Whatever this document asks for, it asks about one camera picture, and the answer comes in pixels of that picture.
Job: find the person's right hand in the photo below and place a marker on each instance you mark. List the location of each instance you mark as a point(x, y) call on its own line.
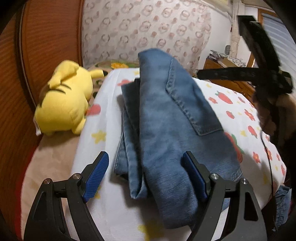
point(286, 111)

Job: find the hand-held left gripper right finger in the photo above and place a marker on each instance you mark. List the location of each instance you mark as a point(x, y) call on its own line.
point(196, 177)

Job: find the blue denim cloth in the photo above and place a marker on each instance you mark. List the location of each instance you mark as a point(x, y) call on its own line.
point(283, 204)

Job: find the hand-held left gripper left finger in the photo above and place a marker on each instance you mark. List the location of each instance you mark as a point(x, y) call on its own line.
point(96, 177)

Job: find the yellow plush toy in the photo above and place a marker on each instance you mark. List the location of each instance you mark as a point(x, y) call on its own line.
point(62, 106)

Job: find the wooden dresser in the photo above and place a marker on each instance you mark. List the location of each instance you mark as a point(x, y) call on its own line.
point(219, 64)

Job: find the white strawberry print blanket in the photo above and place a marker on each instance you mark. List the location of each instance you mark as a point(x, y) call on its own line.
point(106, 115)

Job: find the blue denim pants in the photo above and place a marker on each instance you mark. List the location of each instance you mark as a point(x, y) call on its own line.
point(166, 129)

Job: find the wooden headboard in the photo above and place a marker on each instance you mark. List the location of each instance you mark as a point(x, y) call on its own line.
point(46, 51)

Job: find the grey window blind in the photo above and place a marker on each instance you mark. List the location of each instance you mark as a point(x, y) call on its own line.
point(275, 30)

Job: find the clutter on dresser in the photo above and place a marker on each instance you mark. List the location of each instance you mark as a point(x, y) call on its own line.
point(222, 56)

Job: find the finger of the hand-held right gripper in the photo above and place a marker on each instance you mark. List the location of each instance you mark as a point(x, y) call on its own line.
point(226, 74)
point(259, 39)

